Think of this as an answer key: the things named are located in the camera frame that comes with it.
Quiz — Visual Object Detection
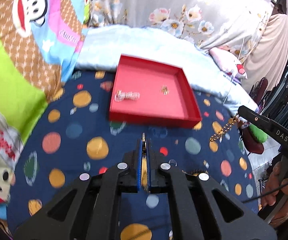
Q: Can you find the person's right hand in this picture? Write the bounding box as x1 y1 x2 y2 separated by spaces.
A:
260 160 288 228

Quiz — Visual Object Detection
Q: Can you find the navy planet print cloth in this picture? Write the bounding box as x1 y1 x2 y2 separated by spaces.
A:
7 71 258 232

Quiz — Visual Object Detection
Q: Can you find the beige hanging curtain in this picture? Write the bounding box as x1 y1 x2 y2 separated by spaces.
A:
241 0 288 93

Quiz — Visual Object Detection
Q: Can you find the pink cartoon plush pillow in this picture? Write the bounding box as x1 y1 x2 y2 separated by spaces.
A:
209 48 247 80

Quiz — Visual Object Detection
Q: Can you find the red shallow cardboard tray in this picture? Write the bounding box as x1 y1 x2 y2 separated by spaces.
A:
109 55 202 128

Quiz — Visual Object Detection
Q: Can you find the grey floral quilt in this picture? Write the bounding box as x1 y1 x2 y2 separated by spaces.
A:
89 0 273 53

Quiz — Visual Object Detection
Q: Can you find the light blue pillow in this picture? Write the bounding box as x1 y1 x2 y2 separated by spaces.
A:
76 25 258 115

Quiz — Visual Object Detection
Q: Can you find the colourful monkey cartoon blanket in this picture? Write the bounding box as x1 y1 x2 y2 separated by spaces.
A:
0 0 92 231

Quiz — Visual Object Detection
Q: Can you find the white pearl bracelet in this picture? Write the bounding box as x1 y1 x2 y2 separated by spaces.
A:
114 90 141 103

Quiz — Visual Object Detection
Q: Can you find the small gold chain charm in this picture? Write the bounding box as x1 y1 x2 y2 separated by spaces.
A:
160 86 169 95

